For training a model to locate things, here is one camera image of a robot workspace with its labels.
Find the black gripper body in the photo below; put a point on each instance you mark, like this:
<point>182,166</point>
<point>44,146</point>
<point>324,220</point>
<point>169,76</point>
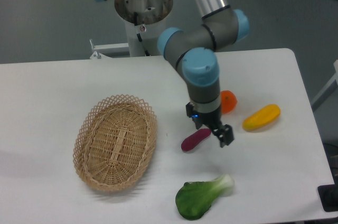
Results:
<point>210,113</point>

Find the purple sweet potato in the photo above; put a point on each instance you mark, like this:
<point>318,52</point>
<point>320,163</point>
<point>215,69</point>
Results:
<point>195,139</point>

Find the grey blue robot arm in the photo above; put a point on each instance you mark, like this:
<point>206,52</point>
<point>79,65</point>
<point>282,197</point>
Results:
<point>191,54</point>

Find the orange tangerine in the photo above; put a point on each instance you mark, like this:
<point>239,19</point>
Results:
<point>228,101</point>

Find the yellow mango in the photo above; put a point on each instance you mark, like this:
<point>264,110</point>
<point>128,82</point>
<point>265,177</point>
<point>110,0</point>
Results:
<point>262,117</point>

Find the green bok choy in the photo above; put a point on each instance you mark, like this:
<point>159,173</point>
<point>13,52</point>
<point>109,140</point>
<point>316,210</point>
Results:
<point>194,199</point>

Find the woven wicker basket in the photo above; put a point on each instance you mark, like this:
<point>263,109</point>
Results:
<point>115,143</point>

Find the black box at table edge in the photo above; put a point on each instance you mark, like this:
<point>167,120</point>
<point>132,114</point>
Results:
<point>328,197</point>

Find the white metal base frame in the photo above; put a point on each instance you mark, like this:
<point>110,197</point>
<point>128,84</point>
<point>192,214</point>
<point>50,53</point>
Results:
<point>119,50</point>

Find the white frame at right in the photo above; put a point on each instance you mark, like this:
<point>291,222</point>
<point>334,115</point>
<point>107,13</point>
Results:
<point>329,87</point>

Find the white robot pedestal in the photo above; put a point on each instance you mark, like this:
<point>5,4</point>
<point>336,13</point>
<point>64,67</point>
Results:
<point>145,20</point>

